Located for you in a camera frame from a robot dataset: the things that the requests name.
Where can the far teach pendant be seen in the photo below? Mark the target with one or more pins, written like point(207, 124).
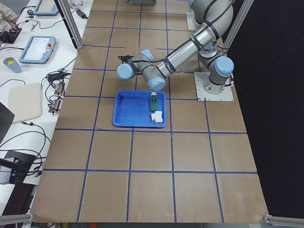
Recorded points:
point(45, 8)

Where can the aluminium frame post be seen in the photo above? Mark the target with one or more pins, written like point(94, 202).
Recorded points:
point(67, 17)

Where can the blue plastic tray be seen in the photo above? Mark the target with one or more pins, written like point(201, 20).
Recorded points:
point(132, 109)

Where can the black power adapter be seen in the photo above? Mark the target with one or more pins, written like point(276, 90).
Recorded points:
point(81, 14)

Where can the beige pad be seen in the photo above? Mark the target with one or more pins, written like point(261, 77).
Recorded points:
point(26, 102)

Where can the near teach pendant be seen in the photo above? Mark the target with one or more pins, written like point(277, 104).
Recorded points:
point(38, 50)

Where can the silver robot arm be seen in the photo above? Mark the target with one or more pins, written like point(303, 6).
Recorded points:
point(214, 18)

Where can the white relay module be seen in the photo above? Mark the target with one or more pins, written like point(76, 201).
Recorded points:
point(157, 117)

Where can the teach pendant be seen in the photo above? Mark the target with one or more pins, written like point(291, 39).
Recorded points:
point(45, 8)
point(38, 50)

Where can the green terminal block module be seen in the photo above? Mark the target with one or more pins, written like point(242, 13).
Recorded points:
point(153, 102)

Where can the grey cup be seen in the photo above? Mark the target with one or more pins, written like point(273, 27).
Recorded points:
point(12, 64)

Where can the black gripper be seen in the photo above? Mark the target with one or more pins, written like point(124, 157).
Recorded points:
point(125, 57)

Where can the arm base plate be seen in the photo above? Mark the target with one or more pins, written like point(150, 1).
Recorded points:
point(207, 91)
point(191, 22)

